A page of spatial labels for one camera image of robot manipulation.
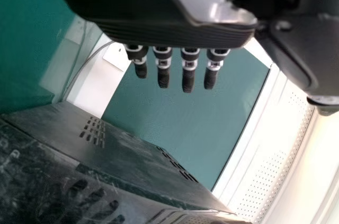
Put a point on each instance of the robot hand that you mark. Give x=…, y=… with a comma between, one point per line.
x=148, y=4

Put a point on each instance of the black oven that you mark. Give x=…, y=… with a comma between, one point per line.
x=79, y=171

